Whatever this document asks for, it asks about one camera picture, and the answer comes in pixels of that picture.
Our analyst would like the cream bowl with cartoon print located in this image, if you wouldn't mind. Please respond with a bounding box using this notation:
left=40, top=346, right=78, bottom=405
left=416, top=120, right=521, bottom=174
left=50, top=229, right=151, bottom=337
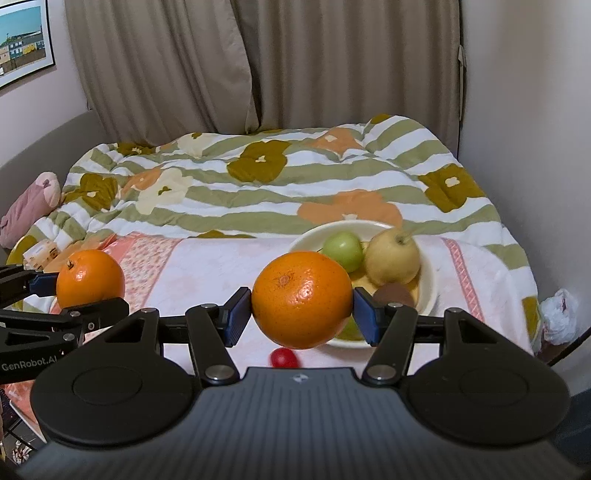
left=288, top=220, right=438, bottom=350

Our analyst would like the yellow pear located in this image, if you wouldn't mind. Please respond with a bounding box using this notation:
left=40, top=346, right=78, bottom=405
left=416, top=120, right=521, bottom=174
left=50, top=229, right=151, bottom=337
left=363, top=228, right=422, bottom=286

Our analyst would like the white plastic bag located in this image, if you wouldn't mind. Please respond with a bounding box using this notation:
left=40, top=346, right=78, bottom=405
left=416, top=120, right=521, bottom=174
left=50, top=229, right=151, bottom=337
left=538, top=288, right=581, bottom=347

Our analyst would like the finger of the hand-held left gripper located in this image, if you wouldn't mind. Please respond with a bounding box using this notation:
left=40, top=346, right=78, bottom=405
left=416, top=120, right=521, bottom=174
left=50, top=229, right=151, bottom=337
left=0, top=264, right=59, bottom=308
left=0, top=298, right=130, bottom=345

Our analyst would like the grey upholstered headboard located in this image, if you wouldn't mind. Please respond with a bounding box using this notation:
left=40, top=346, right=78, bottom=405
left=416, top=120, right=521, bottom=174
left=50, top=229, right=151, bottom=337
left=0, top=111, right=105, bottom=219

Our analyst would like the pink floral towel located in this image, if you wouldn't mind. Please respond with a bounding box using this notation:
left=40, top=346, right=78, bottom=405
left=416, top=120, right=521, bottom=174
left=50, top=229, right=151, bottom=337
left=4, top=232, right=542, bottom=423

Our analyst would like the large orange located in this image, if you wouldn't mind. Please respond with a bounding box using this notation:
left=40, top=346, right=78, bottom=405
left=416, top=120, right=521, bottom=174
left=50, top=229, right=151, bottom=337
left=55, top=249, right=126, bottom=309
left=252, top=250, right=355, bottom=350

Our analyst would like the beige curtain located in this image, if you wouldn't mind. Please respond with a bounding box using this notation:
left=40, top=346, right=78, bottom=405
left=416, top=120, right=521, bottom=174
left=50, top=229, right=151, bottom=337
left=231, top=0, right=465, bottom=154
left=65, top=0, right=259, bottom=145

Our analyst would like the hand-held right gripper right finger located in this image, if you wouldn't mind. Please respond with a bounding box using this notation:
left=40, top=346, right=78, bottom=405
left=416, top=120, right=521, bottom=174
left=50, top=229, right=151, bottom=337
left=353, top=286, right=522, bottom=387

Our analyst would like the floral striped blanket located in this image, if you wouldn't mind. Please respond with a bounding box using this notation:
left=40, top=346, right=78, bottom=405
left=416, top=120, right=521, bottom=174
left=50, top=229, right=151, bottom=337
left=4, top=113, right=542, bottom=357

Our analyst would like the brown kiwi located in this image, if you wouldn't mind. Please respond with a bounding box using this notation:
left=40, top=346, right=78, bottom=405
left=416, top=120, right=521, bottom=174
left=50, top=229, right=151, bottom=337
left=373, top=282, right=416, bottom=308

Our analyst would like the tissue packet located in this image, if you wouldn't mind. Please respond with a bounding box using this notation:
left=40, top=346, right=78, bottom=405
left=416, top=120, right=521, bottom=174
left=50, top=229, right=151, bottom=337
left=23, top=240, right=61, bottom=271

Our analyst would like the black cable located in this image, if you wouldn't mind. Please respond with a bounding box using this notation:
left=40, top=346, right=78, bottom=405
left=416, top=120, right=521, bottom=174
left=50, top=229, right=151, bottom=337
left=549, top=322, right=591, bottom=366

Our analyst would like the green apple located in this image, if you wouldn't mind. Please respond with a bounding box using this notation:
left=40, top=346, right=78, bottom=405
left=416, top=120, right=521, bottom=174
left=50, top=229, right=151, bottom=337
left=322, top=231, right=364, bottom=273
left=339, top=318, right=366, bottom=342

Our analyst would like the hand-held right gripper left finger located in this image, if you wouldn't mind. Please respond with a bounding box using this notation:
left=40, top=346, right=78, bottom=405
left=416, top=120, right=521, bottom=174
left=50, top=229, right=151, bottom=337
left=83, top=286, right=254, bottom=387

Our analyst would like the red cherry tomato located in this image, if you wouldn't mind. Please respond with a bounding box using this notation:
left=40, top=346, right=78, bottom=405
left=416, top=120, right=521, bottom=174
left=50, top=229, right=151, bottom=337
left=270, top=348, right=299, bottom=368

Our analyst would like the pink plush toy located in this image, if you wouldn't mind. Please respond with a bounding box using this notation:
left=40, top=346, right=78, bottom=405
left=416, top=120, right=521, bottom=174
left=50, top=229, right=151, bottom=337
left=0, top=172, right=64, bottom=250

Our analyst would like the framed wall poster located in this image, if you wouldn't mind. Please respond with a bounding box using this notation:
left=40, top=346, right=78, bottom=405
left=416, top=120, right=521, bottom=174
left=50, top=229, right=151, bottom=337
left=0, top=0, right=57, bottom=91

